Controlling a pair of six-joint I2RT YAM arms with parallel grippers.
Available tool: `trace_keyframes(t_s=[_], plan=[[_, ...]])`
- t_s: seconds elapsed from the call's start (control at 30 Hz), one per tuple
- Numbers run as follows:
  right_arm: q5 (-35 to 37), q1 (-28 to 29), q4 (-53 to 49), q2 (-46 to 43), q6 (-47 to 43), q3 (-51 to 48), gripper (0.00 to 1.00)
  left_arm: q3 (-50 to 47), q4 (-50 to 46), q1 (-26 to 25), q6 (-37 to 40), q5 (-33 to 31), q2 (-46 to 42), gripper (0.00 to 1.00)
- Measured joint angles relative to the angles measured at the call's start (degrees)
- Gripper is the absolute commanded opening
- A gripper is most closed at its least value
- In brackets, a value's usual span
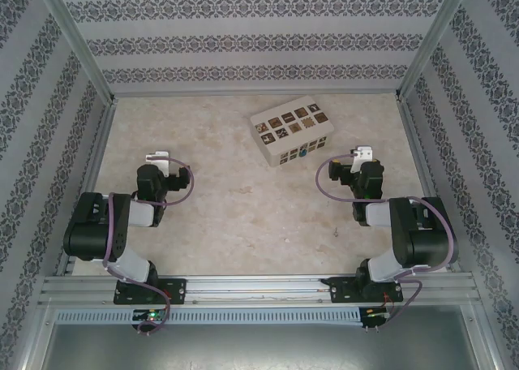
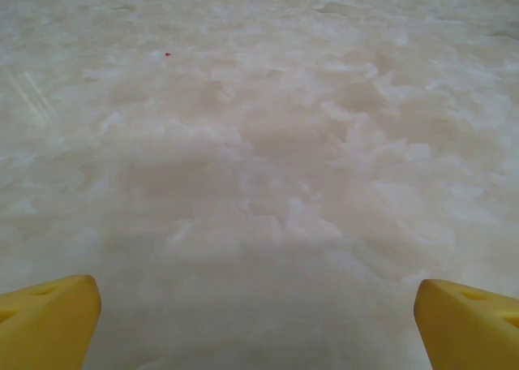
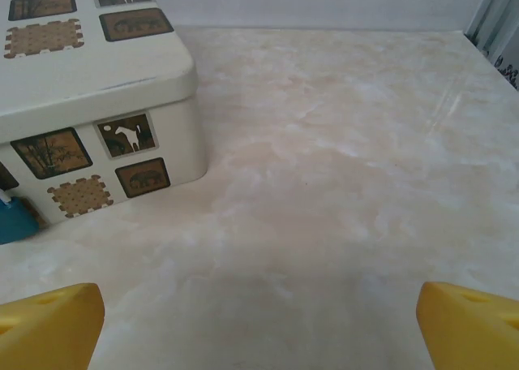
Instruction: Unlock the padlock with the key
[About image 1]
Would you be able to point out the cream box with picture prints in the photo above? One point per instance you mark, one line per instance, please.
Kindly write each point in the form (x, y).
(292, 126)

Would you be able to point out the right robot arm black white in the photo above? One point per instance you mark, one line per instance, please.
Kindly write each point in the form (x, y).
(379, 215)

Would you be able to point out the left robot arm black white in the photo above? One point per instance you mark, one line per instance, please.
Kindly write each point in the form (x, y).
(135, 215)

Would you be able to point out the circuit board with yellow part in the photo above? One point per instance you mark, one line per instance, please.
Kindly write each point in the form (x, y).
(375, 313)

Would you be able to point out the circuit board with green light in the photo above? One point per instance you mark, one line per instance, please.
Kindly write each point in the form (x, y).
(152, 315)

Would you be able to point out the grey metal sheet panel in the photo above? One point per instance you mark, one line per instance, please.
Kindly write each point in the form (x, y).
(259, 345)

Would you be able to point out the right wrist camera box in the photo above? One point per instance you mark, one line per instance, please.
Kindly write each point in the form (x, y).
(361, 159)

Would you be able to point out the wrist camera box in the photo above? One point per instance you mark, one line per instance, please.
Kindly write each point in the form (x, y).
(361, 159)
(160, 159)

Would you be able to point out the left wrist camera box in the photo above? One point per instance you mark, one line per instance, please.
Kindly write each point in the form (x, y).
(160, 159)

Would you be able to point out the aluminium side rail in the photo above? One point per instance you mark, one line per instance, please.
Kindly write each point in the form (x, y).
(414, 143)
(94, 163)

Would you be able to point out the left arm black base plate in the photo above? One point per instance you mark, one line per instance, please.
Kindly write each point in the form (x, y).
(176, 291)

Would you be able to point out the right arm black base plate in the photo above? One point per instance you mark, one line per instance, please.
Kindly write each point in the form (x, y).
(340, 291)

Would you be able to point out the aluminium frame post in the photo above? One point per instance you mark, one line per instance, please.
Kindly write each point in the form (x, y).
(430, 41)
(77, 41)

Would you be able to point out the horizontal aluminium mounting rail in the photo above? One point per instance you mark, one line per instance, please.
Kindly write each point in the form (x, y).
(251, 285)

